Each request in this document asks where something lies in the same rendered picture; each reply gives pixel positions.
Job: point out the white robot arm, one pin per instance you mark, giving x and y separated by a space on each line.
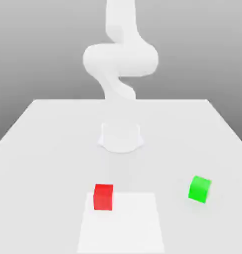
120 59

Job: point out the small green cube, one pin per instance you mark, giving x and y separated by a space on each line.
199 189

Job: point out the small red cube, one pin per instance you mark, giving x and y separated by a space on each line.
103 197

